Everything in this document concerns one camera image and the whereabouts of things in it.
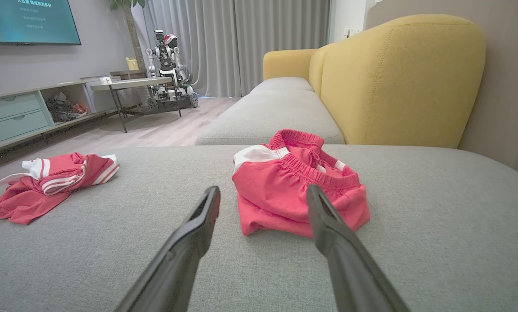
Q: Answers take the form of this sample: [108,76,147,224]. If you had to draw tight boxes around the small yellow sofa backrest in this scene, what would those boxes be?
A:
[308,45,329,98]

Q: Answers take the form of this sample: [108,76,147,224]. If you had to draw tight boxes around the yellow and grey sofa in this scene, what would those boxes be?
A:
[320,14,486,149]

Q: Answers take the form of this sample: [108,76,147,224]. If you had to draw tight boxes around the clutter pile in cabinet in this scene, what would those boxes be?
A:
[46,92,89,123]

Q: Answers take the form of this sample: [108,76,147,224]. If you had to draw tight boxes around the green indoor tree plant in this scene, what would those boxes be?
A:
[108,0,149,72]

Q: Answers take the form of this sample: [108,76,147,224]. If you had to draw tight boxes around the grey coffee table black legs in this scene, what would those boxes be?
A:
[90,77,182,133]

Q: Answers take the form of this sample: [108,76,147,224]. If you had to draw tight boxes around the red folded shorts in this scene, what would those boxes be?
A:
[232,129,371,238]

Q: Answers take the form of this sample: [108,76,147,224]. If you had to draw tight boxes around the short grey sofa seat cushion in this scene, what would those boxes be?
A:
[249,77,314,94]

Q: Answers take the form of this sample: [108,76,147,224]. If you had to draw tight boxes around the white and black wheeled robot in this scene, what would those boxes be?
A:
[146,29,199,111]

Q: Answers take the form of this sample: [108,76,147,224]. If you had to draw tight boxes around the grey pleated curtain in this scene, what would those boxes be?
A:
[131,0,331,98]

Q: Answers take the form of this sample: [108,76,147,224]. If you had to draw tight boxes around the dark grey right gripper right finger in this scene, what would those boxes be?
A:
[306,184,411,312]

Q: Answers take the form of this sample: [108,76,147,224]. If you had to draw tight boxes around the red and white striped shirt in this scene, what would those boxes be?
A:
[0,153,120,225]

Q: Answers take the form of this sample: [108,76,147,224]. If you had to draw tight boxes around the long grey sofa seat cushion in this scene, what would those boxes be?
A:
[195,89,345,146]

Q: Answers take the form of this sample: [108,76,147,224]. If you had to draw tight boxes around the yellow sofa armrest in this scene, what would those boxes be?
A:
[263,49,318,81]

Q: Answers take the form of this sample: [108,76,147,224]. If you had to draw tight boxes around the dark wooden side table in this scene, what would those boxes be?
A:
[110,69,148,81]

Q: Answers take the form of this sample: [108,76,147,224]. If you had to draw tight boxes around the wall mounted television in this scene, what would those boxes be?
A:
[0,0,82,46]

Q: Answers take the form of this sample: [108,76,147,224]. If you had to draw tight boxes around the pale green tv cabinet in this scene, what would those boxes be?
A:
[0,77,121,157]

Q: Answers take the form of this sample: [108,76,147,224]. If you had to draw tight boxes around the grey fabric sofa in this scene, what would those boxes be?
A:
[0,144,518,312]

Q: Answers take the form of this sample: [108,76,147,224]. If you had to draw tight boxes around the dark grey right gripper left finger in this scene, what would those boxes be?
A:
[114,186,221,312]

